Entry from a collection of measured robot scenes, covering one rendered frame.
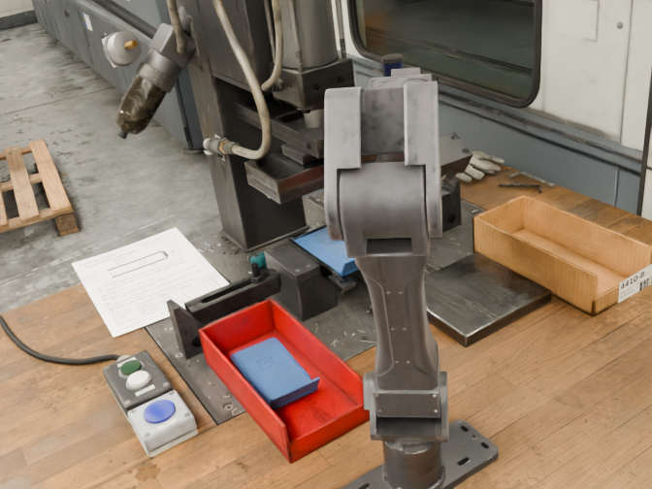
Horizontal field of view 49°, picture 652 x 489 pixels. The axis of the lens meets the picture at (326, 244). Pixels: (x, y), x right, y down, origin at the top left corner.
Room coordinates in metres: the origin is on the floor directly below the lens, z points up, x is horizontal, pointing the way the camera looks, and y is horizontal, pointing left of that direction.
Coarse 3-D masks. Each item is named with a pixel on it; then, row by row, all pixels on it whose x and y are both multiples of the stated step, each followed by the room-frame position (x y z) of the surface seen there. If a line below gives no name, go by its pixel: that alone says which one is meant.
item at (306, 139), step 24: (264, 96) 1.17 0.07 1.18; (288, 120) 1.06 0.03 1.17; (312, 120) 0.98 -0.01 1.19; (288, 144) 1.00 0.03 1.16; (312, 144) 0.93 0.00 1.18; (264, 168) 0.95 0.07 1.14; (288, 168) 0.94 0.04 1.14; (312, 168) 0.93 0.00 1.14; (264, 192) 0.94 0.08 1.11; (288, 192) 0.91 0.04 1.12
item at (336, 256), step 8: (320, 232) 1.02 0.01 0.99; (296, 240) 1.01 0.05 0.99; (304, 240) 1.00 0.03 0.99; (312, 240) 1.00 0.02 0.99; (320, 240) 1.00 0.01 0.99; (312, 248) 0.97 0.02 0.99; (320, 248) 0.97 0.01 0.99; (328, 248) 0.96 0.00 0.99; (336, 248) 0.96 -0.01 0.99; (344, 248) 0.96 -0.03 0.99; (320, 256) 0.94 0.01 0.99; (328, 256) 0.94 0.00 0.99; (336, 256) 0.94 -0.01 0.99; (344, 256) 0.93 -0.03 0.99; (328, 264) 0.92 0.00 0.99; (336, 264) 0.91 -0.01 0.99; (344, 264) 0.87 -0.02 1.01; (352, 264) 0.88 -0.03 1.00; (344, 272) 0.89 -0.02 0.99
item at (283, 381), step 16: (240, 352) 0.84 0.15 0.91; (256, 352) 0.83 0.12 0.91; (272, 352) 0.83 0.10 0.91; (256, 368) 0.80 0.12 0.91; (272, 368) 0.79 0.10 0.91; (288, 368) 0.79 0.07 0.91; (256, 384) 0.76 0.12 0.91; (272, 384) 0.76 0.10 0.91; (288, 384) 0.75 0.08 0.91; (304, 384) 0.72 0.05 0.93; (272, 400) 0.70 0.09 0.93; (288, 400) 0.72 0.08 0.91
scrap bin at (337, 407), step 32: (224, 320) 0.85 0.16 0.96; (256, 320) 0.87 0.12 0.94; (288, 320) 0.84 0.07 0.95; (224, 352) 0.85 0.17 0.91; (320, 352) 0.76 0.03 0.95; (224, 384) 0.78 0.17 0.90; (320, 384) 0.75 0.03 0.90; (352, 384) 0.70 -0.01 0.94; (256, 416) 0.69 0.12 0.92; (288, 416) 0.69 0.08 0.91; (320, 416) 0.69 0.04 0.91; (352, 416) 0.66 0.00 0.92; (288, 448) 0.62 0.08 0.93
